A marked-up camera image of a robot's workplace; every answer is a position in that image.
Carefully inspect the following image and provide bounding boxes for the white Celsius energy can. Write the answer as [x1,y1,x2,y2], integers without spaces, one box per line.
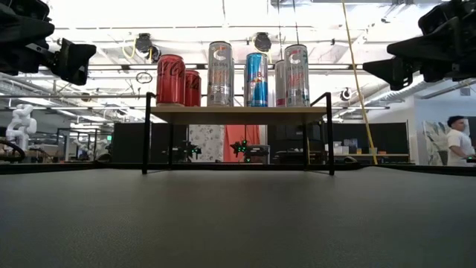
[284,43,311,108]

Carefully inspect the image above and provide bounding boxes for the black robot green lights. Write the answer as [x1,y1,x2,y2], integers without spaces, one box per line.
[229,139,271,164]
[174,141,202,163]

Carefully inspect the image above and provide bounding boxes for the white Celsius Peach Vibe can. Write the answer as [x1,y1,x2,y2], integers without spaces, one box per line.
[274,60,286,108]

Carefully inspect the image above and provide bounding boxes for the wooden shelf black metal legs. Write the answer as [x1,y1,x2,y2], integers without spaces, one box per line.
[141,91,335,176]

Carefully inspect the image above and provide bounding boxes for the red Coca-Cola Zero can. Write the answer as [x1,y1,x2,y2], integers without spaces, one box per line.
[155,54,186,107]
[184,69,202,108]

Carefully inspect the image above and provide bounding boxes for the yellow power cord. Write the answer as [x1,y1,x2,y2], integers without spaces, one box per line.
[341,0,379,165]

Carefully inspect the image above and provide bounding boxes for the dark can white lid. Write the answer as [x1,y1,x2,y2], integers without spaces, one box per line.
[244,51,269,108]

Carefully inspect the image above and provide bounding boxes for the person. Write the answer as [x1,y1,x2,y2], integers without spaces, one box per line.
[446,115,476,167]

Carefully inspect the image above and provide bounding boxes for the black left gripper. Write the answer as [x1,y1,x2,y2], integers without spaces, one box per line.
[0,0,97,86]

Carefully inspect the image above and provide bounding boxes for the black metal table frame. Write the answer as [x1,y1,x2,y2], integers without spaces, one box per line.
[0,162,476,176]

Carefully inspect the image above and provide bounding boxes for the black overhead cable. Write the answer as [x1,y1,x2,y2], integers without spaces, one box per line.
[292,0,300,45]

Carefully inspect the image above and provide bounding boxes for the black partition panel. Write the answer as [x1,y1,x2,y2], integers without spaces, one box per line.
[112,122,189,164]
[332,121,410,156]

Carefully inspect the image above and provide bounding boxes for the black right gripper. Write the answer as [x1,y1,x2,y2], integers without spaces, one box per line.
[362,0,476,92]

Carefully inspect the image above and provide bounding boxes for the black table mat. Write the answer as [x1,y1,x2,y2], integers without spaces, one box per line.
[0,167,476,268]

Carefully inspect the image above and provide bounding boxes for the red panel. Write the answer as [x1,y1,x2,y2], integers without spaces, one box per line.
[222,124,261,163]

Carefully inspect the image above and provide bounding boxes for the black ceiling cable reel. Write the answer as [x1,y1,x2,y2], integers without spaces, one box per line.
[254,32,272,53]
[134,32,164,64]

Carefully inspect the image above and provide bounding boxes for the abstract painted picture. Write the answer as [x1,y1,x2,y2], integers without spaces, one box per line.
[422,119,451,167]

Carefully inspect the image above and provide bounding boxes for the floral patterned panel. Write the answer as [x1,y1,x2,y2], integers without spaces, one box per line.
[188,124,225,163]

